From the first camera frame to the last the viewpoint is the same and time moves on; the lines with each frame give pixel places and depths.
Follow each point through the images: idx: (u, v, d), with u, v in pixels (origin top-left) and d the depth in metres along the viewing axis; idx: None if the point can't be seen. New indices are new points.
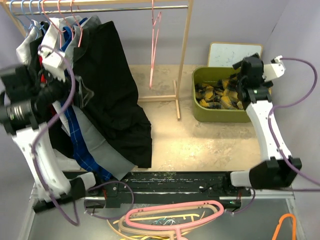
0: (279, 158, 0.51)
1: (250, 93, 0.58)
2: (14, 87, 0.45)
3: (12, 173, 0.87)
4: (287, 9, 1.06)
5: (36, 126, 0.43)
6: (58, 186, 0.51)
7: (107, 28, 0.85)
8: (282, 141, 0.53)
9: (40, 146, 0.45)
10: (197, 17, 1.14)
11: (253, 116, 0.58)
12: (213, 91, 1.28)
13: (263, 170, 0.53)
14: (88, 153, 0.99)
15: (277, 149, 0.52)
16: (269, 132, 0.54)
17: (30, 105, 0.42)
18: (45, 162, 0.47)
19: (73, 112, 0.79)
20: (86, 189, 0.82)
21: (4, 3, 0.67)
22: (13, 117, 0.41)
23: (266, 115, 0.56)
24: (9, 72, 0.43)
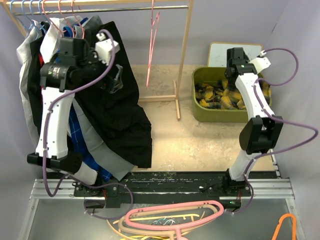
0: (264, 116, 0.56)
1: (238, 68, 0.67)
2: (66, 53, 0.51)
3: (12, 173, 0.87)
4: (287, 10, 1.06)
5: (63, 88, 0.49)
6: (52, 152, 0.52)
7: (108, 29, 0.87)
8: (266, 103, 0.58)
9: (57, 106, 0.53)
10: (197, 17, 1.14)
11: (241, 87, 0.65)
12: (213, 91, 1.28)
13: (249, 129, 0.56)
14: (88, 154, 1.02)
15: (262, 109, 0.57)
16: (255, 98, 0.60)
17: (67, 71, 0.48)
18: (55, 122, 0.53)
19: (74, 113, 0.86)
20: (86, 178, 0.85)
21: (4, 3, 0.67)
22: (51, 73, 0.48)
23: (252, 84, 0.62)
24: (69, 40, 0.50)
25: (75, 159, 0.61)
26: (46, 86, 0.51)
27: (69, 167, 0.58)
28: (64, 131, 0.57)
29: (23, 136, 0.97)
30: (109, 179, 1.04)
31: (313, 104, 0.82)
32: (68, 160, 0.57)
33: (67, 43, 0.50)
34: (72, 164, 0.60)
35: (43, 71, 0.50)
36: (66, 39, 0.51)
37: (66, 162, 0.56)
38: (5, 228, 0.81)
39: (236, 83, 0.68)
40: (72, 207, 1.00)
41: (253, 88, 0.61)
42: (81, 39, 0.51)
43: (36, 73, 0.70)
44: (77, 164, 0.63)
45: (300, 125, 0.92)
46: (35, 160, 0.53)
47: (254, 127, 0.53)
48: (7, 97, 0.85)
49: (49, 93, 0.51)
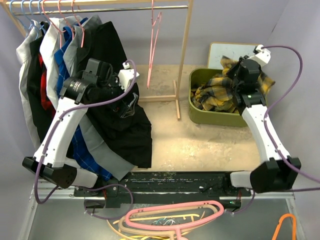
0: (277, 158, 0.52)
1: (245, 99, 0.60)
2: (90, 71, 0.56)
3: (12, 174, 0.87)
4: (287, 10, 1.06)
5: (78, 101, 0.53)
6: (49, 160, 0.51)
7: (107, 28, 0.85)
8: (279, 142, 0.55)
9: (68, 116, 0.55)
10: (197, 17, 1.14)
11: (249, 120, 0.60)
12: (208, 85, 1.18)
13: (263, 172, 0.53)
14: (88, 153, 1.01)
15: (275, 149, 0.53)
16: (267, 136, 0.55)
17: (86, 88, 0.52)
18: (61, 131, 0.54)
19: None
20: (85, 180, 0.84)
21: (4, 3, 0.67)
22: (72, 86, 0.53)
23: (262, 118, 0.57)
24: (95, 61, 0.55)
25: (68, 172, 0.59)
26: (64, 96, 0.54)
27: (61, 178, 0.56)
28: (66, 144, 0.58)
29: (23, 136, 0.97)
30: (110, 178, 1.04)
31: (313, 104, 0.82)
32: (63, 171, 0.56)
33: (93, 63, 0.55)
34: (65, 177, 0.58)
35: (65, 83, 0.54)
36: (93, 60, 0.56)
37: (60, 174, 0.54)
38: (5, 228, 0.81)
39: (243, 115, 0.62)
40: (72, 207, 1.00)
41: (264, 123, 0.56)
42: (107, 64, 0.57)
43: (35, 73, 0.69)
44: (68, 178, 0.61)
45: (300, 124, 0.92)
46: (30, 165, 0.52)
47: (267, 173, 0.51)
48: (7, 97, 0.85)
49: (64, 103, 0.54)
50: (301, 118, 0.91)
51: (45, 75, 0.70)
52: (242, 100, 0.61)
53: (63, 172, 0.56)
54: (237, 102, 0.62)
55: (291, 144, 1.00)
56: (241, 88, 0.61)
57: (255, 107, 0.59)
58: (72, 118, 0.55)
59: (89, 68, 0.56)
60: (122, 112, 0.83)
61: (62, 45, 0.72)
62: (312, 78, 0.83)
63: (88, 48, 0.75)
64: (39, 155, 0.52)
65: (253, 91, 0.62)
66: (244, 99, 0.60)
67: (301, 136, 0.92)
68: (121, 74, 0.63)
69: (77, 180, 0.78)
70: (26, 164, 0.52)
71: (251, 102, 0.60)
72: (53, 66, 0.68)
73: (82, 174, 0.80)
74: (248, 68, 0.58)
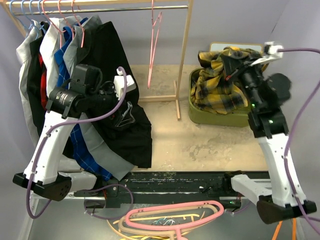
0: (293, 204, 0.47)
1: (265, 125, 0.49)
2: (77, 80, 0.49)
3: (13, 174, 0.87)
4: (288, 10, 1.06)
5: (65, 115, 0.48)
6: (39, 177, 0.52)
7: (107, 28, 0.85)
8: (298, 184, 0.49)
9: (56, 131, 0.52)
10: (197, 17, 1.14)
11: (266, 150, 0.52)
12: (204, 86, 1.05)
13: (276, 216, 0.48)
14: (88, 153, 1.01)
15: (293, 194, 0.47)
16: (286, 177, 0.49)
17: (73, 100, 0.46)
18: (49, 148, 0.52)
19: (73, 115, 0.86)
20: (85, 184, 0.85)
21: (4, 3, 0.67)
22: (58, 99, 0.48)
23: (282, 154, 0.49)
24: (81, 68, 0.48)
25: (61, 186, 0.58)
26: (50, 109, 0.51)
27: (53, 194, 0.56)
28: (58, 156, 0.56)
29: (23, 136, 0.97)
30: (110, 178, 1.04)
31: None
32: (55, 187, 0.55)
33: (80, 71, 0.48)
34: (58, 191, 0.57)
35: (52, 94, 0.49)
36: (80, 67, 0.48)
37: (51, 189, 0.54)
38: (5, 228, 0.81)
39: (257, 140, 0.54)
40: (72, 207, 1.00)
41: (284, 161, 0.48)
42: (96, 69, 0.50)
43: (35, 73, 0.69)
44: (63, 190, 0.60)
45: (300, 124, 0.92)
46: (20, 182, 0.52)
47: (280, 218, 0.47)
48: (7, 97, 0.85)
49: (51, 116, 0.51)
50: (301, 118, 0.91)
51: (45, 75, 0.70)
52: (260, 123, 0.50)
53: (54, 188, 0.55)
54: (254, 126, 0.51)
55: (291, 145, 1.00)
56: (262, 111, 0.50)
57: (276, 137, 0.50)
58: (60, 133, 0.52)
59: (77, 76, 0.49)
60: (117, 120, 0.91)
61: (62, 45, 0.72)
62: (313, 78, 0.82)
63: (88, 48, 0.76)
64: (29, 172, 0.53)
65: (275, 113, 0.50)
66: (264, 126, 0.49)
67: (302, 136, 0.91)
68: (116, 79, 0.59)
69: (75, 186, 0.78)
70: (16, 182, 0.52)
71: (268, 129, 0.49)
72: (53, 66, 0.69)
73: (81, 177, 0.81)
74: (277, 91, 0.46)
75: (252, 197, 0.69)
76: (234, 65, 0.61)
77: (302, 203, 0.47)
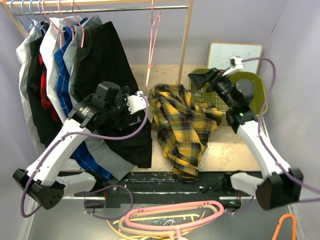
0: (280, 172, 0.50)
1: (237, 117, 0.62)
2: (98, 97, 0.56)
3: (12, 175, 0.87)
4: (287, 10, 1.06)
5: (83, 125, 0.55)
6: (40, 176, 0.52)
7: (107, 28, 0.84)
8: (280, 157, 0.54)
9: (70, 137, 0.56)
10: (197, 16, 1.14)
11: (243, 135, 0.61)
12: (163, 133, 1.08)
13: (268, 188, 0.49)
14: (88, 153, 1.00)
15: (276, 163, 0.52)
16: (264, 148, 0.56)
17: (91, 117, 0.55)
18: (58, 151, 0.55)
19: None
20: (82, 189, 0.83)
21: (4, 3, 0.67)
22: (81, 111, 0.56)
23: (256, 135, 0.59)
24: (104, 87, 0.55)
25: (54, 193, 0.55)
26: (71, 117, 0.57)
27: (45, 196, 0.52)
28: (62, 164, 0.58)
29: (23, 136, 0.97)
30: (110, 178, 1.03)
31: (314, 104, 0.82)
32: (50, 191, 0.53)
33: (101, 91, 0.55)
34: (50, 196, 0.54)
35: (75, 107, 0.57)
36: (103, 85, 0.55)
37: (47, 193, 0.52)
38: (5, 228, 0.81)
39: (238, 133, 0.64)
40: (72, 207, 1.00)
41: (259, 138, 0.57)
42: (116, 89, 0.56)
43: (35, 73, 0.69)
44: (53, 199, 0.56)
45: (300, 124, 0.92)
46: (20, 178, 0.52)
47: (269, 186, 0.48)
48: (7, 97, 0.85)
49: (70, 124, 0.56)
50: (301, 117, 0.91)
51: (45, 74, 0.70)
52: (236, 121, 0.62)
53: (49, 190, 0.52)
54: (231, 122, 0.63)
55: (291, 144, 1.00)
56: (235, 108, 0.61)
57: (248, 124, 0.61)
58: (73, 139, 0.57)
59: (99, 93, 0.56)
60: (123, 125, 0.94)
61: (62, 45, 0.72)
62: (313, 77, 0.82)
63: (88, 48, 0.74)
64: (32, 170, 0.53)
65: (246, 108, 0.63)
66: (235, 117, 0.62)
67: (301, 137, 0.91)
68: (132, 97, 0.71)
69: (70, 191, 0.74)
70: (17, 177, 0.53)
71: (243, 119, 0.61)
72: (53, 65, 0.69)
73: (79, 180, 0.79)
74: (243, 91, 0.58)
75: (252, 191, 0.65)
76: (200, 79, 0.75)
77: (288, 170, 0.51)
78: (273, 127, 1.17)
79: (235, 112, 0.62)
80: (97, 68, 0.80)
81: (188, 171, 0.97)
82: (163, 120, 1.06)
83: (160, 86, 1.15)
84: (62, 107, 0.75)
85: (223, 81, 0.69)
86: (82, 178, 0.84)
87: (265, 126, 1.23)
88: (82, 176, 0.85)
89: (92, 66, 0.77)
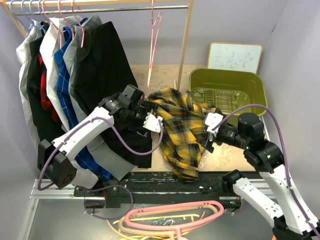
0: (309, 230, 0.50)
1: (262, 155, 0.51)
2: (125, 95, 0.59)
3: (12, 175, 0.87)
4: (287, 10, 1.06)
5: (111, 114, 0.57)
6: (65, 148, 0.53)
7: (107, 28, 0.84)
8: (308, 210, 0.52)
9: (99, 121, 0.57)
10: (197, 16, 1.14)
11: (271, 181, 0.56)
12: (163, 139, 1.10)
13: None
14: (88, 153, 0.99)
15: (306, 220, 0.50)
16: (295, 201, 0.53)
17: (119, 109, 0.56)
18: (85, 130, 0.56)
19: (72, 112, 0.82)
20: (88, 181, 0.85)
21: (4, 3, 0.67)
22: (110, 102, 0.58)
23: (286, 186, 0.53)
24: (133, 89, 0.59)
25: (70, 171, 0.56)
26: (101, 105, 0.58)
27: (64, 172, 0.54)
28: (84, 144, 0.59)
29: (23, 136, 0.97)
30: (110, 178, 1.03)
31: (314, 104, 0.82)
32: (69, 166, 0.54)
33: (130, 89, 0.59)
34: (67, 173, 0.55)
35: (103, 99, 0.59)
36: (131, 86, 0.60)
37: (67, 168, 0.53)
38: (5, 228, 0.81)
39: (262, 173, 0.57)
40: (72, 207, 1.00)
41: (290, 191, 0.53)
42: (141, 92, 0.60)
43: (35, 73, 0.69)
44: (66, 178, 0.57)
45: (299, 124, 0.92)
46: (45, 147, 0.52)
47: None
48: (7, 97, 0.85)
49: (99, 111, 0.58)
50: (301, 117, 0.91)
51: (45, 74, 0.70)
52: (261, 159, 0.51)
53: (69, 166, 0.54)
54: (255, 163, 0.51)
55: (291, 145, 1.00)
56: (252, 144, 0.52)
57: (276, 169, 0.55)
58: (101, 124, 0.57)
59: (126, 93, 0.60)
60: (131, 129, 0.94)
61: (62, 45, 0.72)
62: (313, 77, 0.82)
63: (88, 48, 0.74)
64: (58, 142, 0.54)
65: (263, 144, 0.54)
66: (260, 154, 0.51)
67: (301, 137, 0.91)
68: (151, 116, 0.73)
69: (77, 180, 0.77)
70: (42, 145, 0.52)
71: (267, 152, 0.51)
72: (53, 65, 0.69)
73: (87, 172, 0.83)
74: (251, 123, 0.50)
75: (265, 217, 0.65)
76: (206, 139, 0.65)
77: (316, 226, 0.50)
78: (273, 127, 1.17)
79: (254, 149, 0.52)
80: (97, 68, 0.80)
81: (188, 173, 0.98)
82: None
83: (152, 95, 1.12)
84: (62, 107, 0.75)
85: (225, 128, 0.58)
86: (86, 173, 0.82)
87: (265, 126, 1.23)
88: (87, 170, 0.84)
89: (92, 66, 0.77)
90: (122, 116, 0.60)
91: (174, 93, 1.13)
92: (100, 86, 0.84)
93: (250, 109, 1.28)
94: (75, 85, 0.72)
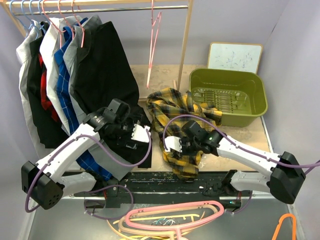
0: (275, 164, 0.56)
1: (211, 142, 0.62)
2: (111, 109, 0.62)
3: (12, 175, 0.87)
4: (287, 10, 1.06)
5: (96, 129, 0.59)
6: (49, 170, 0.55)
7: (107, 28, 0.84)
8: (263, 152, 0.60)
9: (83, 139, 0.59)
10: (197, 16, 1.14)
11: (227, 154, 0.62)
12: (162, 139, 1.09)
13: (278, 184, 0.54)
14: (87, 153, 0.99)
15: (267, 160, 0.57)
16: (249, 152, 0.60)
17: (104, 125, 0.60)
18: (68, 149, 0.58)
19: (72, 112, 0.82)
20: (79, 190, 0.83)
21: (4, 3, 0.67)
22: (96, 117, 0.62)
23: (234, 147, 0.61)
24: (117, 103, 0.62)
25: (57, 192, 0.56)
26: (85, 122, 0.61)
27: (50, 192, 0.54)
28: (69, 163, 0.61)
29: (23, 136, 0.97)
30: (110, 179, 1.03)
31: (314, 103, 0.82)
32: (54, 187, 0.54)
33: (115, 103, 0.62)
34: (53, 194, 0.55)
35: (89, 115, 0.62)
36: (116, 100, 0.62)
37: (53, 188, 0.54)
38: (5, 228, 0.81)
39: (220, 154, 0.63)
40: (72, 207, 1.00)
41: (239, 148, 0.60)
42: (126, 105, 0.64)
43: (35, 73, 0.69)
44: (52, 199, 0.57)
45: (300, 124, 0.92)
46: (29, 170, 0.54)
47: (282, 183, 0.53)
48: (7, 98, 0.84)
49: (85, 127, 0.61)
50: (301, 117, 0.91)
51: (45, 74, 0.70)
52: (210, 146, 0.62)
53: (55, 186, 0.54)
54: (208, 150, 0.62)
55: (291, 145, 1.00)
56: (199, 139, 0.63)
57: (221, 143, 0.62)
58: (86, 141, 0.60)
59: (111, 106, 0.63)
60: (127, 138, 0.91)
61: (62, 45, 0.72)
62: (314, 77, 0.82)
63: (88, 48, 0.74)
64: (42, 163, 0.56)
65: (207, 134, 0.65)
66: (209, 143, 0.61)
67: (301, 137, 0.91)
68: (138, 127, 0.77)
69: (68, 190, 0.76)
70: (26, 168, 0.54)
71: (214, 140, 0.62)
72: (53, 66, 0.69)
73: (80, 179, 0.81)
74: (188, 124, 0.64)
75: (263, 188, 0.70)
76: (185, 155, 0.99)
77: (279, 159, 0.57)
78: (273, 127, 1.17)
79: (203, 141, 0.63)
80: (97, 68, 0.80)
81: (188, 170, 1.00)
82: (159, 128, 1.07)
83: (152, 95, 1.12)
84: (62, 107, 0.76)
85: (184, 141, 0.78)
86: (82, 178, 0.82)
87: (265, 126, 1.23)
88: (81, 176, 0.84)
89: (92, 67, 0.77)
90: (108, 130, 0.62)
91: (174, 93, 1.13)
92: (100, 86, 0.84)
93: (250, 110, 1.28)
94: (75, 85, 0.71)
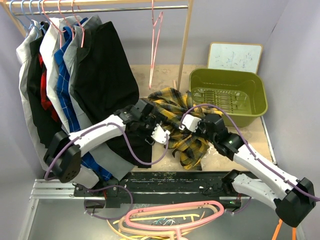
0: (292, 187, 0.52)
1: (229, 146, 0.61)
2: (137, 108, 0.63)
3: (12, 175, 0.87)
4: (287, 9, 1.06)
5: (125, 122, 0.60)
6: (80, 143, 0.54)
7: (107, 28, 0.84)
8: (282, 171, 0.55)
9: (114, 127, 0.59)
10: (197, 16, 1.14)
11: (244, 163, 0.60)
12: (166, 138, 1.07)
13: (287, 207, 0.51)
14: (88, 153, 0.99)
15: (284, 180, 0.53)
16: (267, 168, 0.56)
17: (131, 121, 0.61)
18: (99, 131, 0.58)
19: (72, 112, 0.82)
20: (84, 182, 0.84)
21: (4, 3, 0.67)
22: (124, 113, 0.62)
23: (253, 157, 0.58)
24: (143, 103, 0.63)
25: (75, 168, 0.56)
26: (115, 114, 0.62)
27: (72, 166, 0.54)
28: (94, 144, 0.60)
29: (23, 136, 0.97)
30: (110, 179, 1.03)
31: (314, 103, 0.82)
32: (76, 161, 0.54)
33: (142, 103, 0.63)
34: (72, 168, 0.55)
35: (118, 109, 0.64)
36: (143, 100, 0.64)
37: (75, 162, 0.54)
38: (5, 228, 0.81)
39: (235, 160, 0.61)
40: (72, 207, 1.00)
41: (259, 160, 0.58)
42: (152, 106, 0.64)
43: (35, 73, 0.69)
44: (69, 174, 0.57)
45: (300, 124, 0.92)
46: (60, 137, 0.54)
47: (294, 208, 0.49)
48: (7, 97, 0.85)
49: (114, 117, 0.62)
50: (301, 117, 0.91)
51: (45, 74, 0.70)
52: (228, 149, 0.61)
53: (77, 161, 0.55)
54: (224, 152, 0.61)
55: (291, 145, 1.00)
56: (218, 138, 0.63)
57: (241, 149, 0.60)
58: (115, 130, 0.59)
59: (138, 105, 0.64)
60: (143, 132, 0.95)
61: (62, 45, 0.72)
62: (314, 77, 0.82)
63: (88, 48, 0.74)
64: (74, 135, 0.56)
65: (228, 136, 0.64)
66: (227, 146, 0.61)
67: (301, 137, 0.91)
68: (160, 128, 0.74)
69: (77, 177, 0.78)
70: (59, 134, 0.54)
71: (234, 144, 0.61)
72: (53, 65, 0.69)
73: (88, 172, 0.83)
74: (213, 120, 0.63)
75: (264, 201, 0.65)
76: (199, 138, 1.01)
77: (296, 182, 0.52)
78: (273, 127, 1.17)
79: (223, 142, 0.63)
80: (97, 68, 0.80)
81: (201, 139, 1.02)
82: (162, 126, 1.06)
83: (152, 95, 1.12)
84: (62, 107, 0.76)
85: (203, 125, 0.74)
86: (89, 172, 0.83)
87: (265, 126, 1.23)
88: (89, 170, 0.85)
89: (92, 67, 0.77)
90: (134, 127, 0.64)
91: (174, 93, 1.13)
92: (100, 86, 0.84)
93: (250, 110, 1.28)
94: (75, 85, 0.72)
